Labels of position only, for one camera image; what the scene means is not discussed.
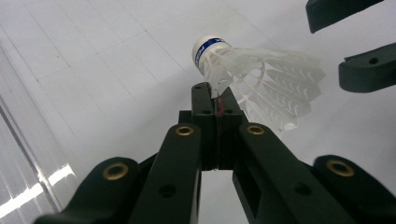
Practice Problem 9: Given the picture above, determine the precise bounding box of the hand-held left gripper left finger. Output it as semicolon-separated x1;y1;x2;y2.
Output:
129;81;218;224

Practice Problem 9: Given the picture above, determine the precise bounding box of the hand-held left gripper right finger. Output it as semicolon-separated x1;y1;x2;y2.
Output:
217;87;356;224

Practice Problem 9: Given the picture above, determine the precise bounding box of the white shuttlecock with blue band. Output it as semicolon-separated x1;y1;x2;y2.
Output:
191;35;326;133

